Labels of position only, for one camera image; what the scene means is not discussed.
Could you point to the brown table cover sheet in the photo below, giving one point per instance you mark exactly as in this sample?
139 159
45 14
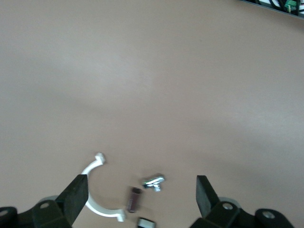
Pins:
118 83

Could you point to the chrome valve fitting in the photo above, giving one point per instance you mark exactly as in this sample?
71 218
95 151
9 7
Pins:
153 181

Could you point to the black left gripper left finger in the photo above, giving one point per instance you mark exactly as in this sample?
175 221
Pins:
69 202

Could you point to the white semicircular pipe clamp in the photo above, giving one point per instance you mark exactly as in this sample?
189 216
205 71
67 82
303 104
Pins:
108 213

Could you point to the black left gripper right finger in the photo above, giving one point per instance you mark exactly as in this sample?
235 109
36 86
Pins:
209 202

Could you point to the brown cylinder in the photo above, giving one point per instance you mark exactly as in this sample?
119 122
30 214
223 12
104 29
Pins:
133 202

